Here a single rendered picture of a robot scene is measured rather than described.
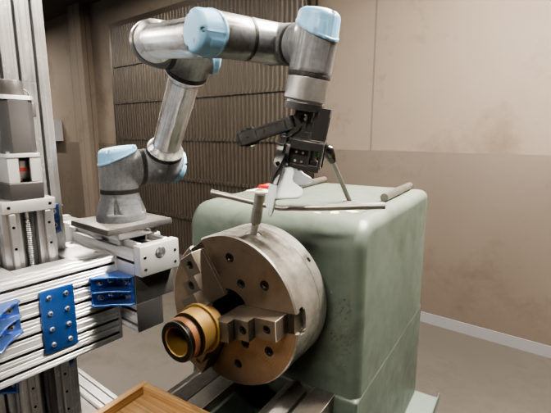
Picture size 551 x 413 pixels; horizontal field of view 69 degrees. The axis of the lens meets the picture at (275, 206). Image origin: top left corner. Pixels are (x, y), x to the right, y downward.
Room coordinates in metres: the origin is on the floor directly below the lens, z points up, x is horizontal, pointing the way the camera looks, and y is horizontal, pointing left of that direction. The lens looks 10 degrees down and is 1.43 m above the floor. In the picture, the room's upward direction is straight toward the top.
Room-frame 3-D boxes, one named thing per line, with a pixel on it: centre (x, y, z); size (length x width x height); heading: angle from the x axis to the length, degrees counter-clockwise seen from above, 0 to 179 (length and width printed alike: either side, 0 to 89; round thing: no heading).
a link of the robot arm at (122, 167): (1.26, 0.49, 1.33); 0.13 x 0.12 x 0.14; 127
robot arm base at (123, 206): (1.25, 0.49, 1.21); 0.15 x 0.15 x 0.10
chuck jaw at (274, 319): (0.68, 0.03, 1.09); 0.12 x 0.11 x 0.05; 58
